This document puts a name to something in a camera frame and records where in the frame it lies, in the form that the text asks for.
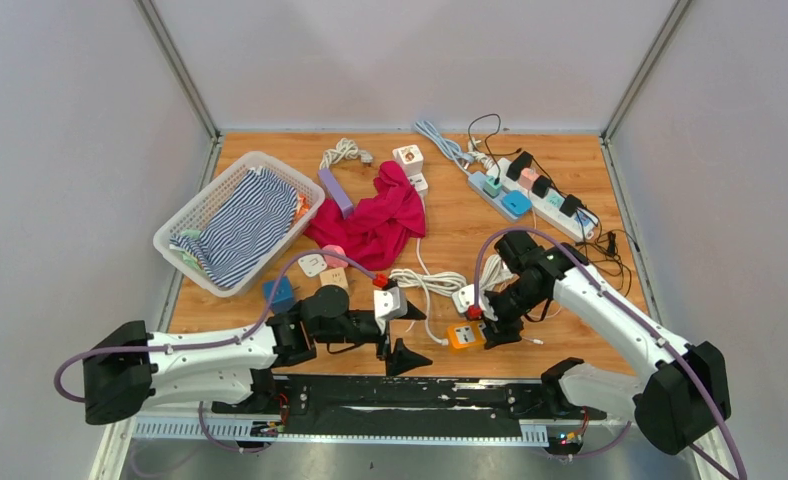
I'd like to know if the orange power strip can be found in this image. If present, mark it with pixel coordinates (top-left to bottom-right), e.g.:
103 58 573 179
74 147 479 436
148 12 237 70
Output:
446 321 486 352

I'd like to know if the beige dragon cube adapter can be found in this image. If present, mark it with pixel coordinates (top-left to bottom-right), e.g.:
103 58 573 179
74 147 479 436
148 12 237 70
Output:
319 267 350 291

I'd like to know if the pink square plug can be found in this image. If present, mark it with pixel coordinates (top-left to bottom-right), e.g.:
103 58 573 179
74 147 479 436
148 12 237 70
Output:
322 244 349 269

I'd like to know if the white USB charger plug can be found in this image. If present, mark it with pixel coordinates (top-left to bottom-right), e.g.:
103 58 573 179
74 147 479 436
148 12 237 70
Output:
297 253 329 278

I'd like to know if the blue cube adapter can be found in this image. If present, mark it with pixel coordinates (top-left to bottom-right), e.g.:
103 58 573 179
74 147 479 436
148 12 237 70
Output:
262 277 297 314

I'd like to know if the purple USB power strip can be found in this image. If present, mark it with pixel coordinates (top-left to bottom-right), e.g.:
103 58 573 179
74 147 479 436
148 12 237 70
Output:
318 168 354 218

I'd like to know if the white cube socket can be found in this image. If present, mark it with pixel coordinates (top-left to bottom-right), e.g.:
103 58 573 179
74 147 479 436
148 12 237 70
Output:
392 144 425 176

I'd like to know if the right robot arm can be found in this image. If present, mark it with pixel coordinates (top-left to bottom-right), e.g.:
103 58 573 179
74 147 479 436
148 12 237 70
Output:
473 226 747 479

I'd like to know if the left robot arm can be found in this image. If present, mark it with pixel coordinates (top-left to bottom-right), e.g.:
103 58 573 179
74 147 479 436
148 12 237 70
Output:
53 285 432 425

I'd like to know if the cyan square plug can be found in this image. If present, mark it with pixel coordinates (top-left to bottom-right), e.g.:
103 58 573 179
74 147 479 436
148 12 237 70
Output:
501 191 532 220

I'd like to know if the white long power strip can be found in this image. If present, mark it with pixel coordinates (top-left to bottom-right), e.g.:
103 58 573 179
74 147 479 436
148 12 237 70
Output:
487 151 600 242

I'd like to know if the magenta cloth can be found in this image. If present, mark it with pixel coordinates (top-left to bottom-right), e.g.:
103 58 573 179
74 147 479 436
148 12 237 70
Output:
305 161 426 271

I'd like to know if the light blue power strip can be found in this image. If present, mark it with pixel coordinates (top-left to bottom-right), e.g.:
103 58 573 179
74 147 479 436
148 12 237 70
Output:
467 172 532 223

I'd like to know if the white travel adapter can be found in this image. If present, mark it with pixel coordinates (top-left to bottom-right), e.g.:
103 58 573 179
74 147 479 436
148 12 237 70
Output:
408 173 429 198

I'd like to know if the blue striped cloth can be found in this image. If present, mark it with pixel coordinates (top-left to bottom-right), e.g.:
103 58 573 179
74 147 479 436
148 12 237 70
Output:
170 167 299 289

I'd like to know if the white plastic basket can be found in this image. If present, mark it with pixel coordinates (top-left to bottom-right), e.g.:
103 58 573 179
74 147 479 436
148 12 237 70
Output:
153 151 325 298

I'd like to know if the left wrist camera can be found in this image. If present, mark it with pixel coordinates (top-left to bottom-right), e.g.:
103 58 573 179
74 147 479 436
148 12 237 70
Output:
373 286 408 333

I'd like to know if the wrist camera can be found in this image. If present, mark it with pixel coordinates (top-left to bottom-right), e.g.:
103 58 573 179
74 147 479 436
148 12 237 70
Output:
451 284 494 319
373 286 408 333

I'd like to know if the orange strip white cable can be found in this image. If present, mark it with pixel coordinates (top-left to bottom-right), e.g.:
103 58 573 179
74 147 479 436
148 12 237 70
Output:
388 238 518 347

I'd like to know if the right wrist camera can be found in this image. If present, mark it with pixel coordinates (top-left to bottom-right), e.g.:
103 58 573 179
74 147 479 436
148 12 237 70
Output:
451 284 494 319

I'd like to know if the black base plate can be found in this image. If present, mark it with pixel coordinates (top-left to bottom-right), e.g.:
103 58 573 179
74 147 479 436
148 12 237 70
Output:
206 374 606 438

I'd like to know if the light blue cable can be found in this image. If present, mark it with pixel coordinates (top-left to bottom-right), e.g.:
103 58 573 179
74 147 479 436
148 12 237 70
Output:
413 119 478 175

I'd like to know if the coiled white cable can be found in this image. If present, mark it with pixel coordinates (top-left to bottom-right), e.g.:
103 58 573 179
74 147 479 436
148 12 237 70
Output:
319 137 375 172

